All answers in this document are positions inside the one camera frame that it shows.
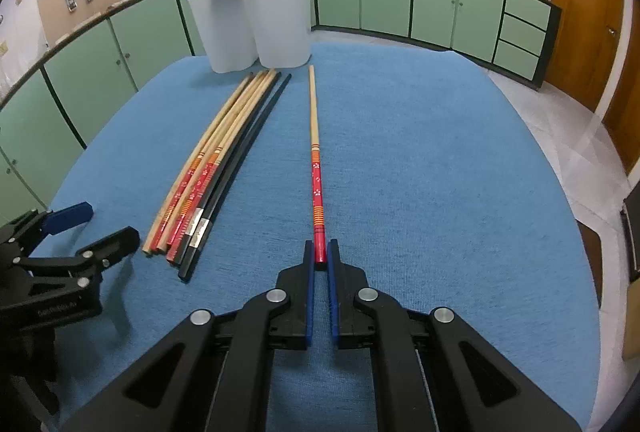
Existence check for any black chopstick with silver band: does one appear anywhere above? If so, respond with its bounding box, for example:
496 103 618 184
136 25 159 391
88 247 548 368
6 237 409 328
172 72 283 269

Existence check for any wooden chopstick with red handle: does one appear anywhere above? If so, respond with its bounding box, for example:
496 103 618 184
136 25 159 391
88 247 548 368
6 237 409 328
167 68 278 263
160 70 269 254
142 73 253 258
152 71 262 256
307 64 328 272

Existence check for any brown wooden door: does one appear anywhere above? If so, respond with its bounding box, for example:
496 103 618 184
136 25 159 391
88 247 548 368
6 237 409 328
545 0 626 110
602 0 640 174

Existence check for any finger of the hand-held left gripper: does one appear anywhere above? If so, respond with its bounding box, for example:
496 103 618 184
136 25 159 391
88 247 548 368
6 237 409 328
12 226 141 288
0 202 94 263

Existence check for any blue table mat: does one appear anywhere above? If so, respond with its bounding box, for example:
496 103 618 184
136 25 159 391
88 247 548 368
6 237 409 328
37 43 603 432

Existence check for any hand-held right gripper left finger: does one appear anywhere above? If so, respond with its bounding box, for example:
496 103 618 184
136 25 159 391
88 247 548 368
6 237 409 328
60 239 316 432

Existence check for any pile of chopsticks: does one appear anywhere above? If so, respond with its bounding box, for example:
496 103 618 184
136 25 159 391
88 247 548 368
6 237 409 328
178 73 293 283

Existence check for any tan flat object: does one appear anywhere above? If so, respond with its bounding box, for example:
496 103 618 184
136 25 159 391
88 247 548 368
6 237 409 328
622 282 640 363

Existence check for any white plastic utensil cup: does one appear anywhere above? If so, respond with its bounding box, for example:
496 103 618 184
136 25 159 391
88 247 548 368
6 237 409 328
187 0 257 74
245 0 314 69

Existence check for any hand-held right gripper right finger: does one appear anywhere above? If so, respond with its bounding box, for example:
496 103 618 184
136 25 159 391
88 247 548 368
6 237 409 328
327 238 583 432

